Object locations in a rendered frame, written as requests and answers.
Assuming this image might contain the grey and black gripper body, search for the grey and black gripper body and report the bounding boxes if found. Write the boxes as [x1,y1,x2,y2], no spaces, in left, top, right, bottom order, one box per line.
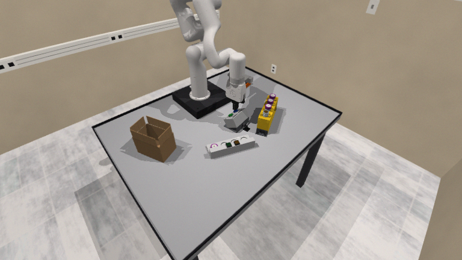
[226,79,246,102]

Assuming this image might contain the grey button housing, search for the grey button housing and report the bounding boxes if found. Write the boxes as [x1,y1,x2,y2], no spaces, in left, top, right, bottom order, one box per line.
[224,108,250,133]

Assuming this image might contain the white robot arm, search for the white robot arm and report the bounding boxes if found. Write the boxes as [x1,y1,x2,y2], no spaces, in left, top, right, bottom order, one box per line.
[170,0,253,101]

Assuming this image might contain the brown cardboard box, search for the brown cardboard box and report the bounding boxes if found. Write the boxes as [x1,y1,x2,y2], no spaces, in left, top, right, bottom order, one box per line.
[130,116,176,163]

